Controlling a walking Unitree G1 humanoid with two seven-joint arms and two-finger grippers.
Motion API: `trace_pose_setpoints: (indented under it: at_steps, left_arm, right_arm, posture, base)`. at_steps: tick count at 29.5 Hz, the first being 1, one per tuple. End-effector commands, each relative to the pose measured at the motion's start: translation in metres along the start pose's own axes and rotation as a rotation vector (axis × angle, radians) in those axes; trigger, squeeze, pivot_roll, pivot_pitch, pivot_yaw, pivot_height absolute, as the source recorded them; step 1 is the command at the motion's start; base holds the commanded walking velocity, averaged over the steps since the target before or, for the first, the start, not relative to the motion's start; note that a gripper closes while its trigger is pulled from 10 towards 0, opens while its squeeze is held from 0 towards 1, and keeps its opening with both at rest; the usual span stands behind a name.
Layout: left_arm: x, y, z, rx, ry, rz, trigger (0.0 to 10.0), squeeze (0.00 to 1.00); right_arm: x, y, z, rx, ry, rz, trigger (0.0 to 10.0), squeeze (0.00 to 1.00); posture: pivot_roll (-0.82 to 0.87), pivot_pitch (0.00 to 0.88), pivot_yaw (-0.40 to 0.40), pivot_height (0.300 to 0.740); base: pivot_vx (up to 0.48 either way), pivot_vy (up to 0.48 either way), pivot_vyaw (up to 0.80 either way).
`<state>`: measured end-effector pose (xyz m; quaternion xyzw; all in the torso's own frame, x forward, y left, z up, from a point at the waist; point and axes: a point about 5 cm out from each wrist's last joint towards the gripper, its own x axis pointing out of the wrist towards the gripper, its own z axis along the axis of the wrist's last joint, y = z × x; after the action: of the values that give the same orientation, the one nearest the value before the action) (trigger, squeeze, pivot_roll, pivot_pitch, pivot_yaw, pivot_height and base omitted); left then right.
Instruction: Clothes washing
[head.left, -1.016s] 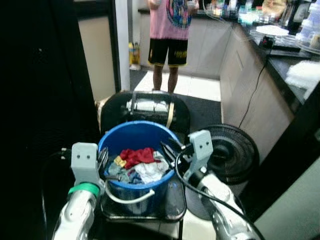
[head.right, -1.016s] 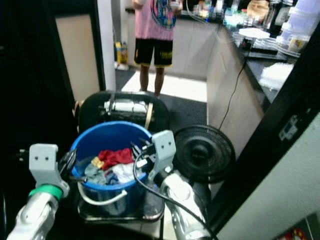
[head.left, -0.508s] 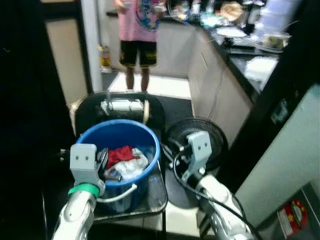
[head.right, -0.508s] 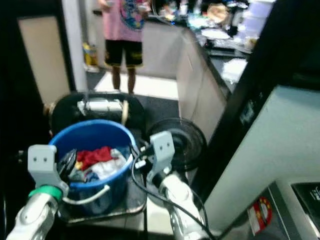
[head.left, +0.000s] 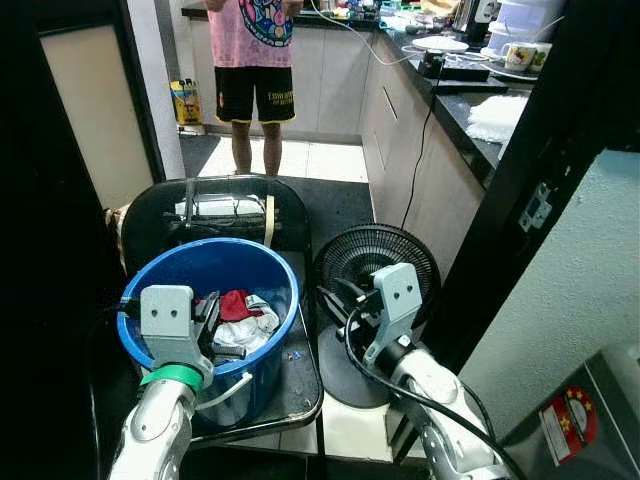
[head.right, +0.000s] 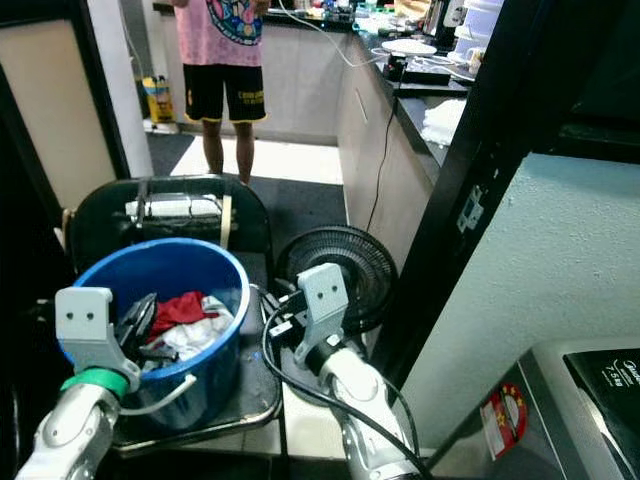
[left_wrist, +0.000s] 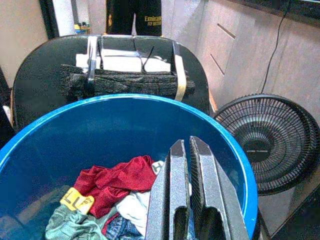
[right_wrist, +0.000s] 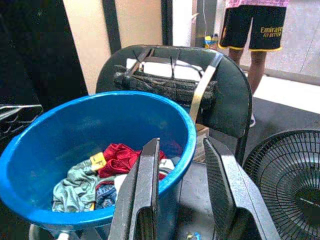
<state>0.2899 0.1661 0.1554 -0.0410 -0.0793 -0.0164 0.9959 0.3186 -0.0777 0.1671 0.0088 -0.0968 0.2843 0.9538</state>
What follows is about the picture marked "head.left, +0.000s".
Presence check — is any red garment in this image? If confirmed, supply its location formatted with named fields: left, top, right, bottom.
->
left=217, top=289, right=253, bottom=323

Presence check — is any white flat box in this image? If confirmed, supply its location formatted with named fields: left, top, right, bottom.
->
left=184, top=194, right=267, bottom=220

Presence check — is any white patterned mug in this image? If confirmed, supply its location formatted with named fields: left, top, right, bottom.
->
left=502, top=41, right=553, bottom=74

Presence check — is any blue plastic bucket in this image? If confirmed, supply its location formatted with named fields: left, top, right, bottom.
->
left=116, top=236, right=301, bottom=433

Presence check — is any black countertop scale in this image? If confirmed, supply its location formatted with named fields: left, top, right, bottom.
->
left=417, top=50, right=492, bottom=84

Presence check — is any black floor fan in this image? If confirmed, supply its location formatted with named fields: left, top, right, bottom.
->
left=312, top=224, right=442, bottom=412

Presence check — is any person in pink shirt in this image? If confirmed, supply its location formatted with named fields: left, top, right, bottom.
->
left=203, top=0, right=298, bottom=178

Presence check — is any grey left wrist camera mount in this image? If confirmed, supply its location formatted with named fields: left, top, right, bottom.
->
left=139, top=285, right=214, bottom=378

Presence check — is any grey washing machine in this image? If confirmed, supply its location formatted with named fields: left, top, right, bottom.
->
left=498, top=343, right=640, bottom=480

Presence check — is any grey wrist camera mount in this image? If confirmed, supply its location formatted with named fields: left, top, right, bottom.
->
left=361, top=262, right=424, bottom=367
left=139, top=285, right=214, bottom=378

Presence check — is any white rice cooker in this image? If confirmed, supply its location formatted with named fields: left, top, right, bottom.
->
left=488, top=0, right=567, bottom=53

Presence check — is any black chair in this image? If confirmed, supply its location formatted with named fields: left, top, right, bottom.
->
left=118, top=174, right=324, bottom=448

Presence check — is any beige door panel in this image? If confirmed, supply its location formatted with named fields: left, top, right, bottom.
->
left=37, top=0, right=168, bottom=212

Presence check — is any white folded cloth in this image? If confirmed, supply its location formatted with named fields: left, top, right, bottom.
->
left=466, top=94, right=529, bottom=145

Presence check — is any white garment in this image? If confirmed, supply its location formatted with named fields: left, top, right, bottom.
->
left=212, top=296, right=282, bottom=354

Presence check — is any kitchen counter with beige cabinets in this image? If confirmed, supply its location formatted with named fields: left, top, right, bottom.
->
left=180, top=0, right=561, bottom=279

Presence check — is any red round washer sticker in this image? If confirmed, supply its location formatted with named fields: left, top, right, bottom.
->
left=539, top=387, right=599, bottom=464

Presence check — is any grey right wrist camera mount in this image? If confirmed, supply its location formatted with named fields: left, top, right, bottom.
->
left=361, top=262, right=424, bottom=367

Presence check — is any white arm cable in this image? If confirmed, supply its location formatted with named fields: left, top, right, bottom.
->
left=194, top=371, right=254, bottom=412

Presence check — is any black hanging power cord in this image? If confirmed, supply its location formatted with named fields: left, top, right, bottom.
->
left=399, top=58, right=448, bottom=232

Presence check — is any white round plate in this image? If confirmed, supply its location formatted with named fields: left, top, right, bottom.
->
left=411, top=35, right=470, bottom=54

